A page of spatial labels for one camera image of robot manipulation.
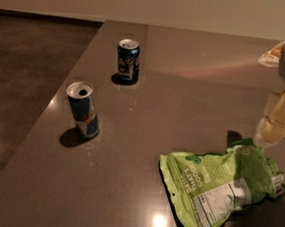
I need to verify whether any blue pepsi can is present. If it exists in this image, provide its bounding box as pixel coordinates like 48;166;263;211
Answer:
117;38;141;85

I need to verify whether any red bull can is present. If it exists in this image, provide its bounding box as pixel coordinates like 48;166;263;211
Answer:
66;81;100;139

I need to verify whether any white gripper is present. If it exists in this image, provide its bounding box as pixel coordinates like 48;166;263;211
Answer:
254;41;285;148

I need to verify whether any green rice chip bag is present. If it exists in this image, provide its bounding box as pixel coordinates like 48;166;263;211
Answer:
159;139;285;227

